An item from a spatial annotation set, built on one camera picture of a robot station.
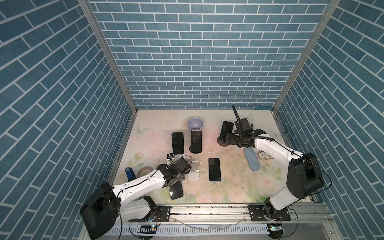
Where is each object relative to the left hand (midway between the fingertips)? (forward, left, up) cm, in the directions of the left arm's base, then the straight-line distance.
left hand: (178, 175), depth 85 cm
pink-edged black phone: (+18, -10, +8) cm, 22 cm away
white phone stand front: (0, -9, -1) cm, 9 cm away
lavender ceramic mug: (+37, -10, +2) cm, 39 cm away
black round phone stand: (+21, -28, 0) cm, 35 cm away
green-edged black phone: (+4, -22, -2) cm, 22 cm away
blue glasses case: (+9, -45, +2) cm, 46 cm away
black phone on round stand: (+27, -31, +10) cm, 42 cm away
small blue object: (+1, +28, -1) cm, 28 cm away
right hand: (+19, -32, +9) cm, 38 cm away
